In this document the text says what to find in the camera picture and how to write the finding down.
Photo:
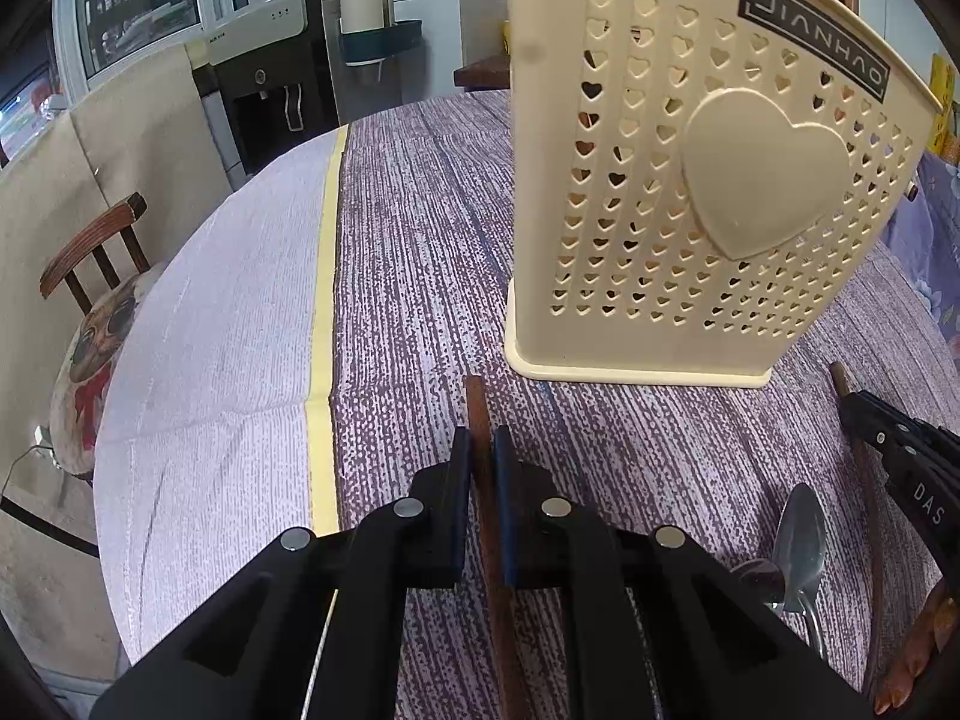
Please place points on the person's right hand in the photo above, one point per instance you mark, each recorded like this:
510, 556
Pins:
919, 652

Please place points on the teal cup holder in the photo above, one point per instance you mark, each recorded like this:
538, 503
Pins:
375, 45

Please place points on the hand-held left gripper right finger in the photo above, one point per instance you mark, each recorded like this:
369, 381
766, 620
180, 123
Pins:
501, 495

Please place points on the window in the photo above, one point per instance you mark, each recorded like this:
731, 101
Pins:
135, 7

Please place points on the wooden chair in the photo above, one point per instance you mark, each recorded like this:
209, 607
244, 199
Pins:
90, 240

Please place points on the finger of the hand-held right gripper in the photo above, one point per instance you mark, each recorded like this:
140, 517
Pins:
930, 510
892, 431

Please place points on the purple floral cloth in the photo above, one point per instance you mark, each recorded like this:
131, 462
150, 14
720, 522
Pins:
922, 240

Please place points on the yellow packet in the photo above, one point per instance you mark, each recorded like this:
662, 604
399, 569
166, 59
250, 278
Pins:
946, 105

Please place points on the owl print seat cushion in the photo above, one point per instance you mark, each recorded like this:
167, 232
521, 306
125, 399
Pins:
94, 360

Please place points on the large metal spoon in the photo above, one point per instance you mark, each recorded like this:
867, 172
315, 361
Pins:
799, 540

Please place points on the small grey spoon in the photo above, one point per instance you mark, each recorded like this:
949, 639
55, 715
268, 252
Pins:
757, 577

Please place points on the beige cloth cover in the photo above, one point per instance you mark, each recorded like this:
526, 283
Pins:
120, 135

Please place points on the water dispenser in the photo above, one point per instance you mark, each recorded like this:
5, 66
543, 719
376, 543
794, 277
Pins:
262, 37

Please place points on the wooden side table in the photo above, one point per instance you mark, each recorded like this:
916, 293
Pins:
484, 76

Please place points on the cream perforated utensil holder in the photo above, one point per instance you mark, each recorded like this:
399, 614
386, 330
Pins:
757, 180

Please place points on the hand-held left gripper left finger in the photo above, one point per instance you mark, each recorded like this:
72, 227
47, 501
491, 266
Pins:
463, 495

